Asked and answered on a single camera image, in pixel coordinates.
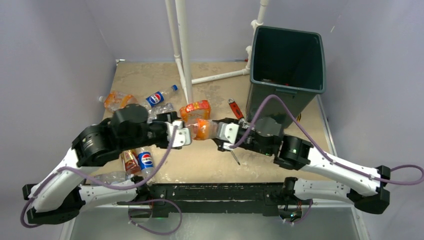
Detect red label squat bottle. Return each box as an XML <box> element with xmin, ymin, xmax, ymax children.
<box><xmin>179</xmin><ymin>100</ymin><xmax>211</xmax><ymax>123</ymax></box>

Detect orange juice bottle white cap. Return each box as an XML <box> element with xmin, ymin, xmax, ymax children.
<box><xmin>186</xmin><ymin>118</ymin><xmax>219</xmax><ymax>141</ymax></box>

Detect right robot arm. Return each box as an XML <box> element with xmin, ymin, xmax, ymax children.
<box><xmin>212</xmin><ymin>117</ymin><xmax>391</xmax><ymax>215</ymax></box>

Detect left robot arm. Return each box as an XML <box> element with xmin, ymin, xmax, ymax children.
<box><xmin>20</xmin><ymin>104</ymin><xmax>192</xmax><ymax>228</ymax></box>

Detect dark green plastic bin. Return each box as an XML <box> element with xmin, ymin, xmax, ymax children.
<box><xmin>245</xmin><ymin>26</ymin><xmax>326</xmax><ymax>122</ymax></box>

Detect crushed clear bottle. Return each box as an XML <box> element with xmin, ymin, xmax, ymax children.
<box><xmin>147</xmin><ymin>102</ymin><xmax>174</xmax><ymax>123</ymax></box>

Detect red adjustable wrench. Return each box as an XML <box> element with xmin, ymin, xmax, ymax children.
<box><xmin>228</xmin><ymin>98</ymin><xmax>248</xmax><ymax>125</ymax></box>

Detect pepsi bottle blue cap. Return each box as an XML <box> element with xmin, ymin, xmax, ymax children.
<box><xmin>145</xmin><ymin>84</ymin><xmax>178</xmax><ymax>108</ymax></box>

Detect pepsi bottle near base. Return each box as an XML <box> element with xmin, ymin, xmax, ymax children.
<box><xmin>135</xmin><ymin>146</ymin><xmax>155</xmax><ymax>179</ymax></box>

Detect orange label bottle far left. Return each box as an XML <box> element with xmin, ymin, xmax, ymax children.
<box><xmin>98</xmin><ymin>91</ymin><xmax>138</xmax><ymax>113</ymax></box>

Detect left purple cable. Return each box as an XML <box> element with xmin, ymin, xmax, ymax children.
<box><xmin>19</xmin><ymin>125</ymin><xmax>180</xmax><ymax>229</ymax></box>

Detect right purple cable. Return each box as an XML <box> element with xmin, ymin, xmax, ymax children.
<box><xmin>228</xmin><ymin>94</ymin><xmax>424</xmax><ymax>186</ymax></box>

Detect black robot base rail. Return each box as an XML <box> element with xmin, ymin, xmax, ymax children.
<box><xmin>117</xmin><ymin>178</ymin><xmax>314</xmax><ymax>220</ymax></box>

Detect white pvc pipe frame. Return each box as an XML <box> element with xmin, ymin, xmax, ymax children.
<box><xmin>164</xmin><ymin>0</ymin><xmax>253</xmax><ymax>104</ymax></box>

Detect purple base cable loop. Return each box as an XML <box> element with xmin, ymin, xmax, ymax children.
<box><xmin>127</xmin><ymin>198</ymin><xmax>183</xmax><ymax>236</ymax></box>

